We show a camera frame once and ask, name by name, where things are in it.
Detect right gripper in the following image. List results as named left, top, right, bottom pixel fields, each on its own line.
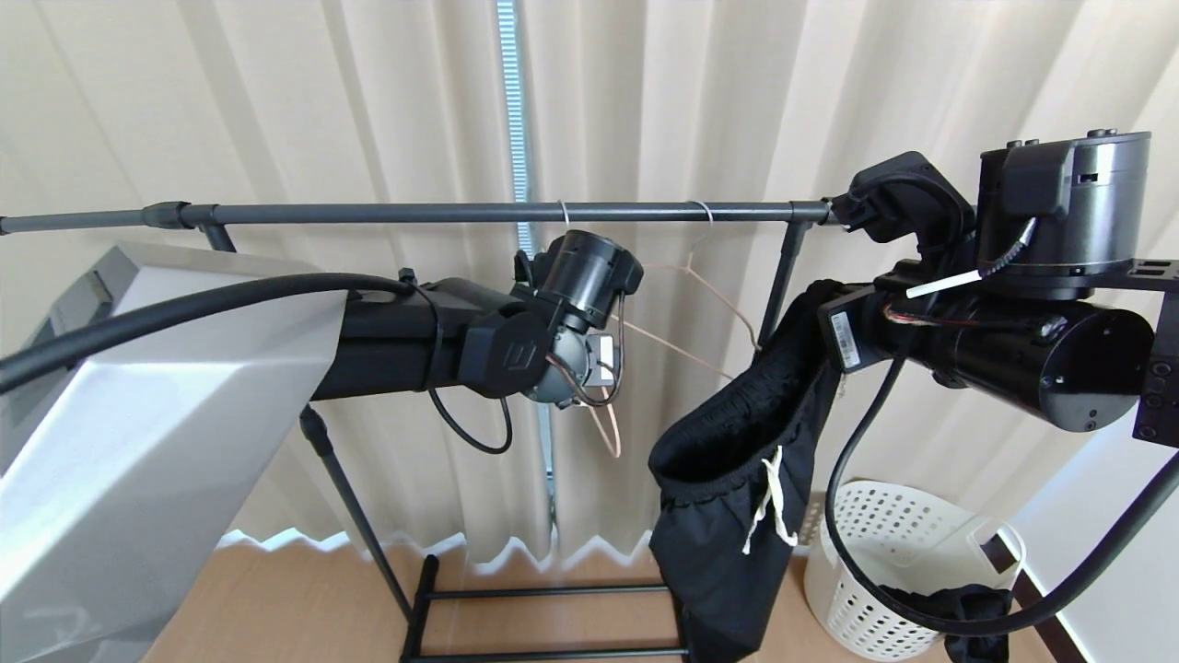
left=818, top=281, right=1159, bottom=435

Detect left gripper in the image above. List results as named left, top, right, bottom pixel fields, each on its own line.
left=527, top=324, right=618, bottom=409

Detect pink clothes hanger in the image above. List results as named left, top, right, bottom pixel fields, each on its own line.
left=557, top=200, right=625, bottom=459
left=610, top=200, right=762, bottom=381

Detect black drawstring shorts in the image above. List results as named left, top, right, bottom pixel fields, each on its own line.
left=648, top=279, right=845, bottom=663

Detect white laundry basket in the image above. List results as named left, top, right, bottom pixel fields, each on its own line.
left=803, top=479, right=1027, bottom=663

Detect black clothes rack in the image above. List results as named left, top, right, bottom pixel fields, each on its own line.
left=0, top=200, right=837, bottom=663

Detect heap of clothes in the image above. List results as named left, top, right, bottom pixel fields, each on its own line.
left=875, top=582, right=1016, bottom=663

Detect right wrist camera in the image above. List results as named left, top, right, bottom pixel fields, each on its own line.
left=832, top=151, right=979, bottom=297

